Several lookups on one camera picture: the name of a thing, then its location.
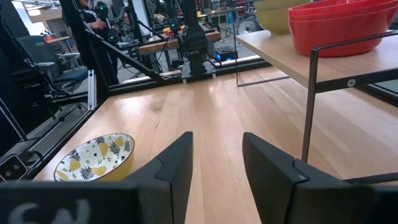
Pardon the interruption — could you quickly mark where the wooden workbench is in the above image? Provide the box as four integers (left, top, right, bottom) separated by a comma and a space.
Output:
138, 30, 221, 74

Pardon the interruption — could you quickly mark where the office chair blue seat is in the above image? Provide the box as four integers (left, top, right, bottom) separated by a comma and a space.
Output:
17, 34, 90, 94

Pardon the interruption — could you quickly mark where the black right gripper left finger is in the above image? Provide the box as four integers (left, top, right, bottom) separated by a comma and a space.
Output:
124, 131, 194, 224

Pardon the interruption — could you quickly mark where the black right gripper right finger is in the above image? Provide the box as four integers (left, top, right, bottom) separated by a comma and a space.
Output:
242, 132, 352, 224

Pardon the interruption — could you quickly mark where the black table-level camera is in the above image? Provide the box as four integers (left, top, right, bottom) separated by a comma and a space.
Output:
0, 154, 29, 183

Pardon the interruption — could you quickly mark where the round floor fan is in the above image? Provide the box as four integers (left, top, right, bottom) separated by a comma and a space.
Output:
236, 17, 259, 35

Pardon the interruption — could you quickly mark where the wooden shelf table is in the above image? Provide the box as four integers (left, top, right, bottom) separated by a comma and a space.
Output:
232, 15, 398, 185

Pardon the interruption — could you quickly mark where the person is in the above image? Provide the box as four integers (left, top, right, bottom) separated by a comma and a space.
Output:
70, 0, 121, 85

